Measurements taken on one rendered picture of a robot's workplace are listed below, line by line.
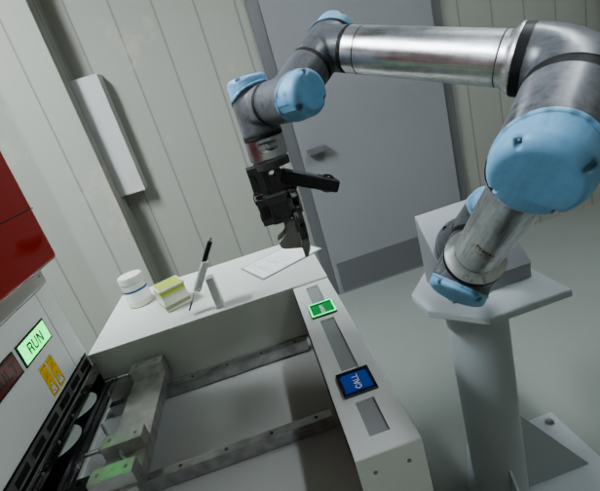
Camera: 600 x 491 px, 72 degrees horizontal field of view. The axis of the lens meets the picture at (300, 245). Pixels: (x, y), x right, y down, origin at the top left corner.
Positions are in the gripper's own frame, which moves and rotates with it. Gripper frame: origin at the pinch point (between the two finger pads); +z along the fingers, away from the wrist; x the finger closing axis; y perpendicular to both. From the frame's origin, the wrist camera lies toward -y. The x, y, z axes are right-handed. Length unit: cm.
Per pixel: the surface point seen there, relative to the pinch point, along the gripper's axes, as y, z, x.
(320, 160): -39, 14, -183
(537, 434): -53, 88, -11
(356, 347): -2.0, 14.6, 17.0
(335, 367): 3.1, 14.6, 20.5
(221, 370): 28.3, 26.0, -8.0
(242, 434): 24.5, 28.6, 12.2
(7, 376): 58, 1, 11
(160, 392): 41.5, 22.6, -2.6
